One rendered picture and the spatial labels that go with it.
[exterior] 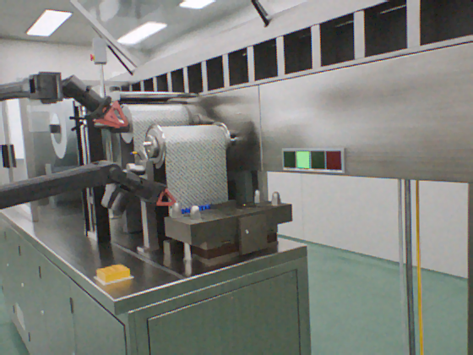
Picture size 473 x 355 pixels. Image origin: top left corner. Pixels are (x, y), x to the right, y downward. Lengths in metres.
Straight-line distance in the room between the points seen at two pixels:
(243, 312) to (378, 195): 2.88
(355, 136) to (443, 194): 2.57
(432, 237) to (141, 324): 3.03
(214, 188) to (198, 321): 0.48
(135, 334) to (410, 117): 0.85
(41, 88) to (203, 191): 0.59
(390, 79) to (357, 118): 0.13
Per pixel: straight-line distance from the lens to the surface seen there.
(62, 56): 7.14
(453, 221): 3.72
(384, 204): 4.01
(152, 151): 1.38
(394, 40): 1.22
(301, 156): 1.31
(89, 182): 1.22
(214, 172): 1.45
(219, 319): 1.25
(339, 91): 1.22
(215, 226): 1.24
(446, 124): 1.05
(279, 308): 1.39
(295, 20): 1.37
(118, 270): 1.20
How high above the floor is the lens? 1.28
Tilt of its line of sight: 6 degrees down
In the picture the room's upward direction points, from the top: 3 degrees counter-clockwise
